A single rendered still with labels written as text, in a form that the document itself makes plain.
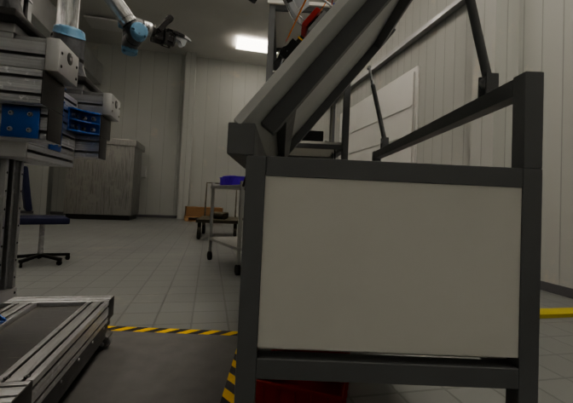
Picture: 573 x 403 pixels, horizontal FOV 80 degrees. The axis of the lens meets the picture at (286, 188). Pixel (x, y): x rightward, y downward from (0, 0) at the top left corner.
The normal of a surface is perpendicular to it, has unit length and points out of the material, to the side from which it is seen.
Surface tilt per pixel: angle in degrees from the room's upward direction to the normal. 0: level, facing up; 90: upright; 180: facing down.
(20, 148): 90
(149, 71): 90
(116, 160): 90
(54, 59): 90
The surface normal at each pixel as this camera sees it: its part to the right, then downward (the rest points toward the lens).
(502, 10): 0.22, -0.03
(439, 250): 0.01, -0.04
